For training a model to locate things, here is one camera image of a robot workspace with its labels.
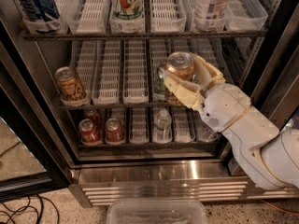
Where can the clear water bottle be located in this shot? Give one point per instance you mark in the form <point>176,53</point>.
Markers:
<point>206,134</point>
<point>162,127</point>

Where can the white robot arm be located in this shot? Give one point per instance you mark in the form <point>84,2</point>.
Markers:
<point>268,156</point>

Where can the glass fridge door left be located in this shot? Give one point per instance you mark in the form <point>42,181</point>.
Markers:
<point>32,166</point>

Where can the orange can shelf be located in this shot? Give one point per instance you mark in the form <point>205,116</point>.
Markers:
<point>180,64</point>

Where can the orange can front left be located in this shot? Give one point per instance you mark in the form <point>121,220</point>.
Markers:
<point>69,84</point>

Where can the green can left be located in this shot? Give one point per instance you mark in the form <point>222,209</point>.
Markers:
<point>159,82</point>

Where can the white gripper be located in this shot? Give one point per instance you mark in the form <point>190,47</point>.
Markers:
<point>223,106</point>

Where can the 7up bottle top shelf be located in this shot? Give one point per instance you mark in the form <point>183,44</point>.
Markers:
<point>127,9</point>

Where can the red can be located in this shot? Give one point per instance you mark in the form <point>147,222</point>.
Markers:
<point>89,131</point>
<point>94,115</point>
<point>114,131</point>

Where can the clear plastic bin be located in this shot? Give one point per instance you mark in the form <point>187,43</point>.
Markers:
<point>156,211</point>

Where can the blue bottle top shelf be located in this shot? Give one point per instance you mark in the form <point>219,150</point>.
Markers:
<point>40,10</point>

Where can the stainless steel fridge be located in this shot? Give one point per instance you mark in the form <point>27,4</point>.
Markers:
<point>122,71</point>

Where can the middle wire shelf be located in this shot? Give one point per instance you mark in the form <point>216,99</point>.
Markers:
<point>155,104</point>

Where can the red can front left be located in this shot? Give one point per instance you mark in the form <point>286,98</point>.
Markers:
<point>89,131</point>

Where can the wire shelf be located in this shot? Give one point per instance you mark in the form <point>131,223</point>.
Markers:
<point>155,104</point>
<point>64,37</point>

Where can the clear water bottle right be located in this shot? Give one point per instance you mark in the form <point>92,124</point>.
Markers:
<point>206,134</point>

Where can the red can rear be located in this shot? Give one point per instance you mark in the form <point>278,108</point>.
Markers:
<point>94,115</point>

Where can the top wire shelf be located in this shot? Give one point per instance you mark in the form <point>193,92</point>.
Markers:
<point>64,37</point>

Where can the red can front right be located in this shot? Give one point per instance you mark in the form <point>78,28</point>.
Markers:
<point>114,131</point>

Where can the white labelled bottle top shelf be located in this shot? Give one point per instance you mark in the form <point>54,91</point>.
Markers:
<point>210,9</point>

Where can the clear water bottle centre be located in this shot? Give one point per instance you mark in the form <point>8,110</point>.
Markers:
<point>162,127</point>

